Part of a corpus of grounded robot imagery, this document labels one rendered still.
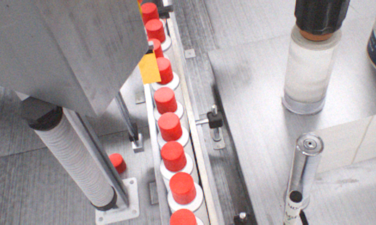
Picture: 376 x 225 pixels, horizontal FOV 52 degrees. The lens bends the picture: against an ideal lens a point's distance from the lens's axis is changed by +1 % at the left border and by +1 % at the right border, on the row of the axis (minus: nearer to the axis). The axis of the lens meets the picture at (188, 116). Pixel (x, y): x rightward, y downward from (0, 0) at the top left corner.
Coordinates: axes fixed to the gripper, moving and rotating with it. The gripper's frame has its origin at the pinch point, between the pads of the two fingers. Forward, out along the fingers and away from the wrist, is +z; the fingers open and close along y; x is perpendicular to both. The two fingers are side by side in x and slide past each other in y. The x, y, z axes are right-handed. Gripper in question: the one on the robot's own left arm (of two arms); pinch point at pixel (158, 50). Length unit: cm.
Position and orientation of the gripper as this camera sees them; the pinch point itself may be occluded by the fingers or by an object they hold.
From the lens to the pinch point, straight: 88.5
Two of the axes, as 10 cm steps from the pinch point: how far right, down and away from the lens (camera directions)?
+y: 9.8, -2.1, 0.1
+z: 2.0, 9.5, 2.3
